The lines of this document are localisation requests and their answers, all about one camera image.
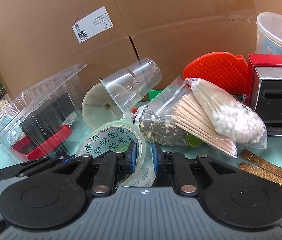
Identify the bag of wooden sticks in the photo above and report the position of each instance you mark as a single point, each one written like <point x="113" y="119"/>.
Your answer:
<point x="177" y="105"/>

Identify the clear patterned tape roll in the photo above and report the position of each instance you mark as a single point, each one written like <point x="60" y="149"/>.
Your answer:
<point x="116" y="136"/>

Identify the beige round plastic lid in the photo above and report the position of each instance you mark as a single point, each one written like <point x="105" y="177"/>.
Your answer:
<point x="99" y="108"/>

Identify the bag of dried seeds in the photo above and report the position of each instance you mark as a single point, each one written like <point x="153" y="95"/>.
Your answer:
<point x="164" y="132"/>

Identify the red silicone scrubber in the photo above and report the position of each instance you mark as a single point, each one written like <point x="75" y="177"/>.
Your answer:
<point x="229" y="72"/>

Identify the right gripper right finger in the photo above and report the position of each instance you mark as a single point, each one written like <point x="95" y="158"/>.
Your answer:
<point x="189" y="177"/>

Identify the white shipping label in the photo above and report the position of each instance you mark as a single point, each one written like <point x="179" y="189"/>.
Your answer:
<point x="92" y="24"/>

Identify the clear plastic cup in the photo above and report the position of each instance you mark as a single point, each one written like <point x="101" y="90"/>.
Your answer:
<point x="129" y="85"/>

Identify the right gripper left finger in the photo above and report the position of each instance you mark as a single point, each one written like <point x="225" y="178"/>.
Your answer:
<point x="105" y="168"/>

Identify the red flat box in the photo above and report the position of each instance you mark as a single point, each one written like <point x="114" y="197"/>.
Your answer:
<point x="26" y="147"/>

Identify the large brown cardboard box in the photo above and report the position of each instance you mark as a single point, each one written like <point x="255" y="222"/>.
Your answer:
<point x="37" y="39"/>

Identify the gold mesh strap watch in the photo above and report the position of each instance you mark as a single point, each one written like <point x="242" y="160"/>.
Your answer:
<point x="261" y="167"/>

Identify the bag of cotton swabs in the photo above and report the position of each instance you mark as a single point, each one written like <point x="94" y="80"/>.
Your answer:
<point x="229" y="116"/>

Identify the black box in container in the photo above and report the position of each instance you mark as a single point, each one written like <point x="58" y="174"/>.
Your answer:
<point x="45" y="121"/>

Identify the clear plastic clamshell container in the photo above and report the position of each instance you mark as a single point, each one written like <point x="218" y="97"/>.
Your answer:
<point x="65" y="81"/>

